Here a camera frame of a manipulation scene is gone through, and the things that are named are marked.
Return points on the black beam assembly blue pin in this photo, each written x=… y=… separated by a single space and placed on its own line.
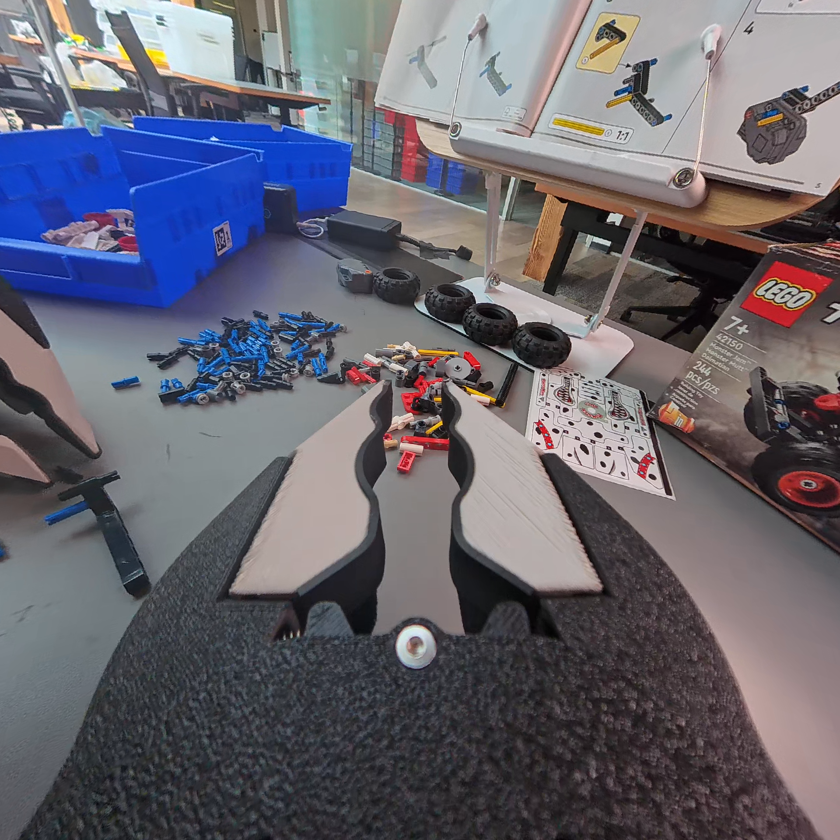
x=115 y=531

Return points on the toy instruction booklet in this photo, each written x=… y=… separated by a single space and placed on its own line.
x=689 y=79

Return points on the white storage box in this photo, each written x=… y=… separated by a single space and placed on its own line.
x=197 y=36

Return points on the black toy tyre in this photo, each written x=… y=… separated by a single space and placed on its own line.
x=489 y=325
x=449 y=303
x=397 y=285
x=541 y=346

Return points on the toy truck cardboard box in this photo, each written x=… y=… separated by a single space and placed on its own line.
x=774 y=367

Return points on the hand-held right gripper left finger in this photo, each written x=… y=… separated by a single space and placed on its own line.
x=308 y=512

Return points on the single blue toy pin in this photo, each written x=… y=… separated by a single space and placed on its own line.
x=124 y=382

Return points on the black toy spring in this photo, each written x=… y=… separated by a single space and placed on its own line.
x=506 y=387

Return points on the pile of mixed colour pieces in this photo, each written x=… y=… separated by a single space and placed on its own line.
x=420 y=369

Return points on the small black box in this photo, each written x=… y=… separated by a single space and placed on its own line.
x=281 y=207

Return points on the beige and red toy pieces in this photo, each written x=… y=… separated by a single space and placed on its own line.
x=79 y=233

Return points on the black office chair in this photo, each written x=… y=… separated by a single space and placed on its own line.
x=141 y=59

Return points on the pile of blue black pins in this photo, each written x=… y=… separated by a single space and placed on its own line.
x=249 y=354

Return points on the grey toy motor block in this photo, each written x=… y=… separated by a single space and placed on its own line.
x=353 y=272

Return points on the instruction booklet on stand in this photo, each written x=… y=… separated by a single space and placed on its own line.
x=600 y=348

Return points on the long wooden office table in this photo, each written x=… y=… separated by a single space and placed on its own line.
x=249 y=85

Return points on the black power adapter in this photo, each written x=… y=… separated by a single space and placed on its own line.
x=361 y=226

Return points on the spotted sticker sheet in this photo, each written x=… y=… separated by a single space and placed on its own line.
x=590 y=453

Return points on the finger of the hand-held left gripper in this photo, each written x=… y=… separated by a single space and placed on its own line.
x=16 y=463
x=33 y=374

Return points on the dark grey desk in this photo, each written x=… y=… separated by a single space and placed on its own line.
x=262 y=459

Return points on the shelf of red blue bins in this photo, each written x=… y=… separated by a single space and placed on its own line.
x=410 y=154

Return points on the blue plastic bin with tag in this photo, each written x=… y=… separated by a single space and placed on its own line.
x=190 y=216

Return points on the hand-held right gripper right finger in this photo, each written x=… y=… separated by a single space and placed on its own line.
x=525 y=518

